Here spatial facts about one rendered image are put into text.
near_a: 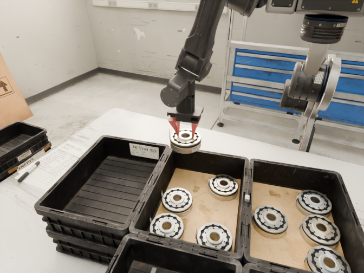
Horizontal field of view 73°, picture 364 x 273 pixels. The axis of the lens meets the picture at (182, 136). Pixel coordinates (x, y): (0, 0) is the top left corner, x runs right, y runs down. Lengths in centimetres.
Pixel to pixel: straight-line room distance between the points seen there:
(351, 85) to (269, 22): 126
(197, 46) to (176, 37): 310
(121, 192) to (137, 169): 13
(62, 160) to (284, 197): 104
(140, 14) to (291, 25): 205
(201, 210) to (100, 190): 37
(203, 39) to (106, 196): 62
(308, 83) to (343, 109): 168
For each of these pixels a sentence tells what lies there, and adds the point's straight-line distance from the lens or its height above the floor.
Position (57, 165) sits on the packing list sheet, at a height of 70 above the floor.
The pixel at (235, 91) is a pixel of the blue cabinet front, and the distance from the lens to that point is 269.
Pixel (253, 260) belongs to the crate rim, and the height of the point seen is 93.
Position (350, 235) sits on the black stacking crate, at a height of 89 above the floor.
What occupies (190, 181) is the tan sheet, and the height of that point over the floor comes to 83.
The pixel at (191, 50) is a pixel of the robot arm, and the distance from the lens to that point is 64.
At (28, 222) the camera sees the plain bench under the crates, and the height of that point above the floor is 70.
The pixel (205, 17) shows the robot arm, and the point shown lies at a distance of 60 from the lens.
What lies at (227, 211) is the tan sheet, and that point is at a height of 83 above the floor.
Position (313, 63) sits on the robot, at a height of 122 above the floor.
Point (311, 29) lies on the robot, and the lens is 100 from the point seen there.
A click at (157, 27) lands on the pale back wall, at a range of 385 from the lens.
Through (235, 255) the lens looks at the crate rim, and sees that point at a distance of 66.
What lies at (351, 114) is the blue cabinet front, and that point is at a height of 42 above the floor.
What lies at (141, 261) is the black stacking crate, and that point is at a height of 83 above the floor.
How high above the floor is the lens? 149
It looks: 34 degrees down
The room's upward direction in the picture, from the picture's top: straight up
